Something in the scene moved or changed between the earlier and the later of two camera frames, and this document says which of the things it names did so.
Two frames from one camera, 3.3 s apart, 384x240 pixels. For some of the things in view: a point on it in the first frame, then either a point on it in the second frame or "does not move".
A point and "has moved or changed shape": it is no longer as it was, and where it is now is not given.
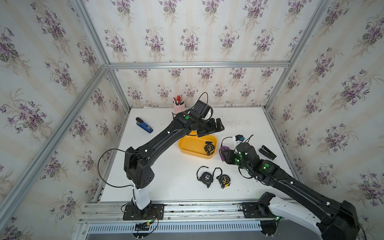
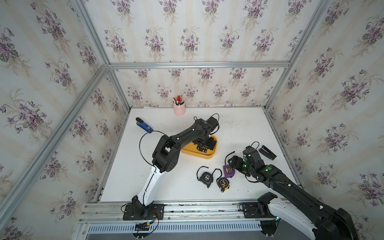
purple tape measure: x=223 y=151 to x=229 y=171
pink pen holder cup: x=179 y=108 does not move
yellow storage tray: x=193 y=145 does not move
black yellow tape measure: x=224 y=180 has moved or changed shape
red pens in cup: x=178 y=101 does not move
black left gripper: x=213 y=127 to x=211 y=145
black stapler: x=267 y=152 does not move
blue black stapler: x=141 y=124 does not move
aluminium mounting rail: x=224 y=217 does not move
